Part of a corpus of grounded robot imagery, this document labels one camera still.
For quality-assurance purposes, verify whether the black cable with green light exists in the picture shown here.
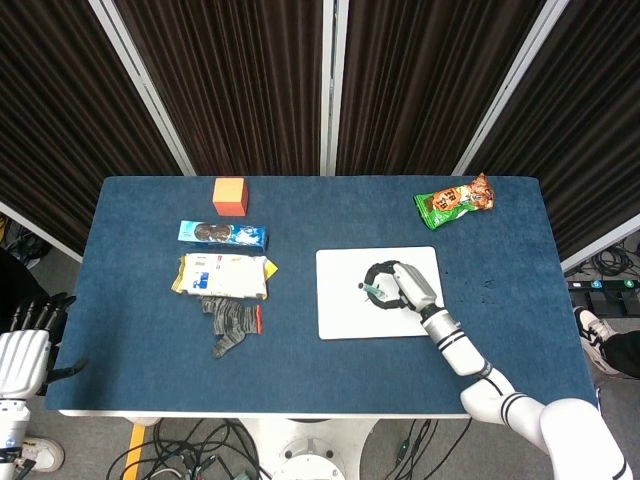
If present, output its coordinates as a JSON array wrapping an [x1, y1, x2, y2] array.
[[394, 419, 432, 471]]

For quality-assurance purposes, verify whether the white black sneaker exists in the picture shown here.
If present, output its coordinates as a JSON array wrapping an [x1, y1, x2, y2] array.
[[573, 305, 621, 376]]

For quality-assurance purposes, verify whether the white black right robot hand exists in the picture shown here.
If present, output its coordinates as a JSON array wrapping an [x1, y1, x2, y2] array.
[[363, 259, 446, 315]]

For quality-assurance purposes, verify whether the blue felt table mat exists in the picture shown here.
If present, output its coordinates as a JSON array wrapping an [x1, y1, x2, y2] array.
[[43, 174, 599, 415]]

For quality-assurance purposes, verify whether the white partition frame post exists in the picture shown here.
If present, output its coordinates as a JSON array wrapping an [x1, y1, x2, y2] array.
[[88, 0, 196, 176], [319, 0, 350, 176], [559, 213, 640, 274], [0, 199, 84, 264], [452, 0, 571, 176]]

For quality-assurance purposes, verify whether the white yellow snack pack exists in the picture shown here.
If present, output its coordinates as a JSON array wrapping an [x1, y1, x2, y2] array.
[[171, 252, 279, 300]]

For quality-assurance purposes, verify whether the black trouser leg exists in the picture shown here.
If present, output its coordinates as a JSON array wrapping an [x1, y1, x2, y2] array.
[[597, 329, 640, 377]]

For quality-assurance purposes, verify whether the white pedestal base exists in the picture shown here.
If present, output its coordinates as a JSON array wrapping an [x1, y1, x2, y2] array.
[[239, 417, 376, 480]]

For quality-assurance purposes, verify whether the orange cube box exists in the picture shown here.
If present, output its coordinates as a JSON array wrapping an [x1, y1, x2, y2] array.
[[212, 177, 250, 217]]

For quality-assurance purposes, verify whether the black foot pedal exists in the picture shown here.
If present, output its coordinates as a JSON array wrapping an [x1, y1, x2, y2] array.
[[583, 289, 640, 316]]

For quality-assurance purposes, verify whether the white rectangular board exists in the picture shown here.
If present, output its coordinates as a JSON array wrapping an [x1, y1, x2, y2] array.
[[315, 246, 449, 341]]

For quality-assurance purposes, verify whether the grey striped sock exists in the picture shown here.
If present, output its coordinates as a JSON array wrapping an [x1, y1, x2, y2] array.
[[200, 295, 264, 359]]

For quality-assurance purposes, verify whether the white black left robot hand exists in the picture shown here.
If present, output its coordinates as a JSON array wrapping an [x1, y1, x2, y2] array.
[[0, 294, 89, 400]]

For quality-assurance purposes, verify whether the blue cookie box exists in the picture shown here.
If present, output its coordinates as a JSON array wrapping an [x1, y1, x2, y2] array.
[[178, 220, 270, 253]]

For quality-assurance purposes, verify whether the dark brown pleated curtain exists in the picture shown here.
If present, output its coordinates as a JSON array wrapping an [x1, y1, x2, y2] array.
[[0, 0, 184, 254], [469, 0, 640, 261], [337, 0, 549, 176], [114, 0, 326, 176]]

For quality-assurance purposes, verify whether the black floor cable bundle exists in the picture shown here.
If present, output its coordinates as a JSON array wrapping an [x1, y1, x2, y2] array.
[[107, 417, 271, 480]]

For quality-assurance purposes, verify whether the green orange snack bag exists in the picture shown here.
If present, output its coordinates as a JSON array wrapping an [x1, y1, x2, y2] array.
[[413, 172, 496, 231]]

